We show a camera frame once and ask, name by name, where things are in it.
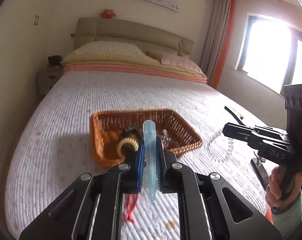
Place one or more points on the red plush toy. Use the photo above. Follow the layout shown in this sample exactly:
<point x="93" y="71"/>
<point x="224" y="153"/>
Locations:
<point x="108" y="14"/>

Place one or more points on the beige and orange curtain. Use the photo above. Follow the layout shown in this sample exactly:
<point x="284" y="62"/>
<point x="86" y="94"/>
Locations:
<point x="218" y="42"/>

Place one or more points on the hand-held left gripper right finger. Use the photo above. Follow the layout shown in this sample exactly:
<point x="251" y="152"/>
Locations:
<point x="160" y="170"/>

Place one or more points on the folded salmon blanket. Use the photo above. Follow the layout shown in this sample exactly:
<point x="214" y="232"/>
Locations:
<point x="131" y="68"/>

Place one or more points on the dark bedside clock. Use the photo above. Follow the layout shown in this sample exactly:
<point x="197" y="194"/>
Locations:
<point x="54" y="60"/>

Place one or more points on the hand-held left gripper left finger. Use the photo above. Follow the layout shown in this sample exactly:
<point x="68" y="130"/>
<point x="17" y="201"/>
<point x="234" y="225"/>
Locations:
<point x="140" y="166"/>

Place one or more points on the folded yellow blanket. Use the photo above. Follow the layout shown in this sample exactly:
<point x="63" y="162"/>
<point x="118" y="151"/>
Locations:
<point x="131" y="62"/>

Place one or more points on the pink patterned pillow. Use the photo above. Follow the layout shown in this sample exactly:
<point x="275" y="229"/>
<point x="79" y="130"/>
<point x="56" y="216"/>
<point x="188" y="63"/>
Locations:
<point x="181" y="62"/>

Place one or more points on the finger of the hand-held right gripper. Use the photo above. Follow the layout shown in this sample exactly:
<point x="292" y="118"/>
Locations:
<point x="241" y="128"/>
<point x="241" y="137"/>

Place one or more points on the window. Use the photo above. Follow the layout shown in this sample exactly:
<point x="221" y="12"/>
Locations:
<point x="268" y="52"/>

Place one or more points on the brown wicker basket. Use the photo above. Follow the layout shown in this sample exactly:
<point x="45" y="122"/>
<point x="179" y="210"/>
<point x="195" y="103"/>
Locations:
<point x="182" y="130"/>

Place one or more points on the beige padded headboard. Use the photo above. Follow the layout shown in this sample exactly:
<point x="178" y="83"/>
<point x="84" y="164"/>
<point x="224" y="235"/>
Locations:
<point x="131" y="30"/>

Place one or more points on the person's right hand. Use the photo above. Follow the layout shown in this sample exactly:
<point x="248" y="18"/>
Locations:
<point x="274" y="187"/>

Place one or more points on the beige nightstand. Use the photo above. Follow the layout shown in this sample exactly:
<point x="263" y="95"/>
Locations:
<point x="48" y="80"/>

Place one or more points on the person's right forearm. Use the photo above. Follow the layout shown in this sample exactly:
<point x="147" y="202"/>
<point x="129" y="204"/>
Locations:
<point x="288" y="217"/>

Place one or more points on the yellow floral pillow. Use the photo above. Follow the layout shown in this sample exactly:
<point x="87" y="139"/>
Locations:
<point x="108" y="50"/>

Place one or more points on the light blue plastic comb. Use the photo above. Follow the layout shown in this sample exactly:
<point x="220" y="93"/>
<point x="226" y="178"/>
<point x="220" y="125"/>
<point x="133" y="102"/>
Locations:
<point x="150" y="150"/>

